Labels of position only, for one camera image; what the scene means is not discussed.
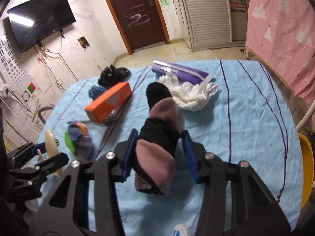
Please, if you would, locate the pink tree pattern curtain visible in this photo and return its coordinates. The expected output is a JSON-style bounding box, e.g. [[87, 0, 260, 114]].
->
[[246, 0, 314, 104]]

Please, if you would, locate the blue purple sock bundle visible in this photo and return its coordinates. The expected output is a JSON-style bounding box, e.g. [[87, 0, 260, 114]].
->
[[65, 121, 94, 160]]

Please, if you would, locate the eye chart poster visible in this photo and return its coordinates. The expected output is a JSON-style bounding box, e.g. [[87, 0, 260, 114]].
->
[[1, 29, 38, 103]]

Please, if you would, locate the dark red wooden door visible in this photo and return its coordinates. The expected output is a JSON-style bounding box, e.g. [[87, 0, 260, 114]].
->
[[105, 0, 170, 55]]

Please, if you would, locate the black plastic bag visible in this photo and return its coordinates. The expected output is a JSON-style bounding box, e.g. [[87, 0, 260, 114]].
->
[[98, 65, 131, 87]]

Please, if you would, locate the white metal chair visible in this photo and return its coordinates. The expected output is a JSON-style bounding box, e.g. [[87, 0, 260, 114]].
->
[[296, 102, 315, 132]]

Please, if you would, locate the grey metal chair frame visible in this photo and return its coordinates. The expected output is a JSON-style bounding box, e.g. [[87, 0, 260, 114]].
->
[[37, 104, 55, 125]]

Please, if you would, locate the black pink sock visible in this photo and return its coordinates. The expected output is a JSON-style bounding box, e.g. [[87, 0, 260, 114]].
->
[[133, 82, 185, 195]]

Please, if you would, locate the yellow plastic basin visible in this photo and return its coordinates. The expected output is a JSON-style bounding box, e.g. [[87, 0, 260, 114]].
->
[[298, 133, 314, 208]]

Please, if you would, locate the light blue bed sheet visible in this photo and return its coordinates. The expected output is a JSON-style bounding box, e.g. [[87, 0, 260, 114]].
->
[[37, 60, 303, 235]]

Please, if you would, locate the purple long package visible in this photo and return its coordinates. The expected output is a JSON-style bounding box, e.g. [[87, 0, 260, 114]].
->
[[152, 60, 214, 86]]

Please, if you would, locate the orange cardboard box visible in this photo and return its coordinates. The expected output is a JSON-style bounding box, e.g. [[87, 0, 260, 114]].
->
[[84, 82, 132, 123]]

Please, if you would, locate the white orange cream tube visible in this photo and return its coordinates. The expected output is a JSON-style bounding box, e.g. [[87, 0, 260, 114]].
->
[[67, 112, 118, 126]]

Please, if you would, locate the blue fuzzy ball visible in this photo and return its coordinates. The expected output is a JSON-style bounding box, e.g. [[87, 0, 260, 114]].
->
[[88, 85, 106, 100]]

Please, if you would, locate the wall mounted black television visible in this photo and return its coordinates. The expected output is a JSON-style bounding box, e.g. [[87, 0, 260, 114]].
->
[[7, 0, 76, 52]]

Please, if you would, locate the white crumpled tissue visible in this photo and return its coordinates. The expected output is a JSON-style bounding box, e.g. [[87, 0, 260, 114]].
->
[[158, 73, 219, 111]]

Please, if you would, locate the cream plastic comb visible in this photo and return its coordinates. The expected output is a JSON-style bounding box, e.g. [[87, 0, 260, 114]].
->
[[36, 129, 62, 177]]

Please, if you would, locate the white slatted wardrobe door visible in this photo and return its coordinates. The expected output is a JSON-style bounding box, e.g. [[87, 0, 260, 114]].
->
[[178, 0, 233, 51]]

